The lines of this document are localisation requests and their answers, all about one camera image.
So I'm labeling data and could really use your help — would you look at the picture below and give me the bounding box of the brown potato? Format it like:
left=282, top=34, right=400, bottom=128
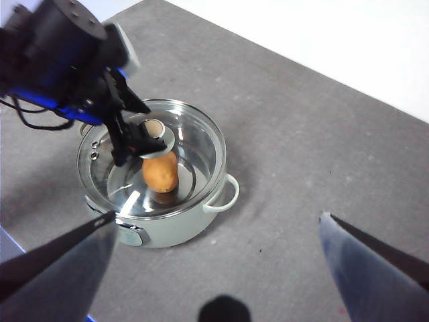
left=142, top=150, right=179, bottom=194

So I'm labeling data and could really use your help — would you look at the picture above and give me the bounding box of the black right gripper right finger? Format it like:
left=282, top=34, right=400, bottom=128
left=318, top=211, right=429, bottom=322

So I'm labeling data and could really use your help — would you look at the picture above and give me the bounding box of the glass lid with green knob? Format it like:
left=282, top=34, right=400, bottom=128
left=76, top=99, right=226, bottom=219

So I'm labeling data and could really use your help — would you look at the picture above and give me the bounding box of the black cable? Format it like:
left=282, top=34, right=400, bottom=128
left=0, top=95, right=74, bottom=132

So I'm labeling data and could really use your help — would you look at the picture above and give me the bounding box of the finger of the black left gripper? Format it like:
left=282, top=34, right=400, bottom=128
left=110, top=72, right=151, bottom=114
left=105, top=113, right=168, bottom=168

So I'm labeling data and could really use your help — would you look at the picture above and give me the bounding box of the sage green electric pot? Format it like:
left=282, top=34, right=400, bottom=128
left=76, top=98, right=241, bottom=249

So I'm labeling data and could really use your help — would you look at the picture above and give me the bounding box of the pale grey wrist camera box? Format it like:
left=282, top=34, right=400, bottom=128
left=105, top=22, right=141, bottom=76

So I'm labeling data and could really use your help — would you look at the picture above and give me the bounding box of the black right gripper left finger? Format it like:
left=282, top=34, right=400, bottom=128
left=0, top=211, right=118, bottom=322

